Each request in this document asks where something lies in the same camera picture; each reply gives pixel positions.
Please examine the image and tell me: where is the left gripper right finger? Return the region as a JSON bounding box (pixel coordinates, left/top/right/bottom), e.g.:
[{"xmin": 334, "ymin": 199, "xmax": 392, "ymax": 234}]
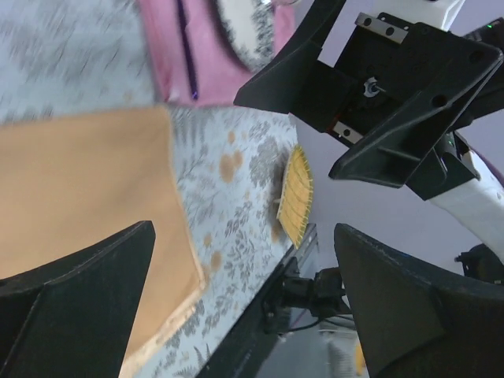
[{"xmin": 334, "ymin": 224, "xmax": 503, "ymax": 377}]

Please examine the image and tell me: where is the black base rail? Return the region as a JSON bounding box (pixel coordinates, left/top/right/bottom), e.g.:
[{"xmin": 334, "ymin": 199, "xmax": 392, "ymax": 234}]
[{"xmin": 198, "ymin": 224, "xmax": 350, "ymax": 377}]

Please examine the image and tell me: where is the orange satin napkin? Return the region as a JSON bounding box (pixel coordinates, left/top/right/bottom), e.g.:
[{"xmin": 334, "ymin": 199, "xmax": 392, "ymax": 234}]
[{"xmin": 1, "ymin": 106, "xmax": 206, "ymax": 377}]

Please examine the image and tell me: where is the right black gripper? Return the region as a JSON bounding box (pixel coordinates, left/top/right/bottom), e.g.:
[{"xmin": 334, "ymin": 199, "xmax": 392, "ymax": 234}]
[{"xmin": 233, "ymin": 1, "xmax": 503, "ymax": 200}]

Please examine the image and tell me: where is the blue floral plate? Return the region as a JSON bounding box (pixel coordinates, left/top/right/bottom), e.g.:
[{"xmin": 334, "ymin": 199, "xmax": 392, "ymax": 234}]
[{"xmin": 214, "ymin": 0, "xmax": 274, "ymax": 73}]

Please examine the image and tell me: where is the pink floral placemat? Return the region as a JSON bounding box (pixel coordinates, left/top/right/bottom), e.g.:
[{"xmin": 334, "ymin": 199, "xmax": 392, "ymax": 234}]
[{"xmin": 139, "ymin": 1, "xmax": 295, "ymax": 106}]

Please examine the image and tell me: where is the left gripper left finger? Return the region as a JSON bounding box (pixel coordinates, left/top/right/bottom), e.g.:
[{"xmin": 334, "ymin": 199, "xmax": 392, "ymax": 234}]
[{"xmin": 1, "ymin": 221, "xmax": 156, "ymax": 377}]

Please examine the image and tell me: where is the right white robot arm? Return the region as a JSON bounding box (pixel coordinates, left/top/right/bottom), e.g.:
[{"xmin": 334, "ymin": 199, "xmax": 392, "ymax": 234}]
[{"xmin": 234, "ymin": 1, "xmax": 503, "ymax": 257}]

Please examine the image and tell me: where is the yellow bamboo mat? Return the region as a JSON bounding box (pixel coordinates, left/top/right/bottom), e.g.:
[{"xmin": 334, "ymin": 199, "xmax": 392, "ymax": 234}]
[{"xmin": 276, "ymin": 144, "xmax": 313, "ymax": 249}]

